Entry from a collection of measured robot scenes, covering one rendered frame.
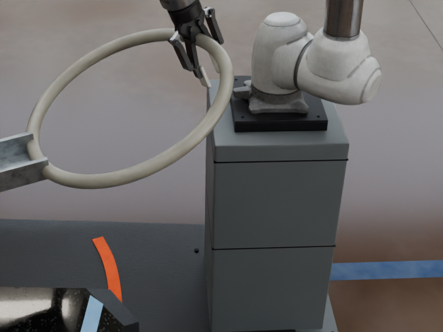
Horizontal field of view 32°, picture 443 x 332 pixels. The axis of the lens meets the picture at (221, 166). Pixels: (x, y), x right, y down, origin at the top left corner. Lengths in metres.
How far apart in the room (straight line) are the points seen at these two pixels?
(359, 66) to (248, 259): 0.76
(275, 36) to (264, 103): 0.22
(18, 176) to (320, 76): 0.92
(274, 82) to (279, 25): 0.17
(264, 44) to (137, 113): 1.76
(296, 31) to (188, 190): 1.33
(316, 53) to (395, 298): 1.16
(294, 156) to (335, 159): 0.13
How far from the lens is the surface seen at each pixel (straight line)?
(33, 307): 1.74
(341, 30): 2.12
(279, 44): 2.22
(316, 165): 2.31
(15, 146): 1.74
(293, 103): 2.33
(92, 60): 1.89
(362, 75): 2.14
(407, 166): 3.66
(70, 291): 1.76
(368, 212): 3.34
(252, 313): 2.69
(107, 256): 3.03
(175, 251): 3.04
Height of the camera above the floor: 2.04
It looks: 35 degrees down
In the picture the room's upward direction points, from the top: 2 degrees clockwise
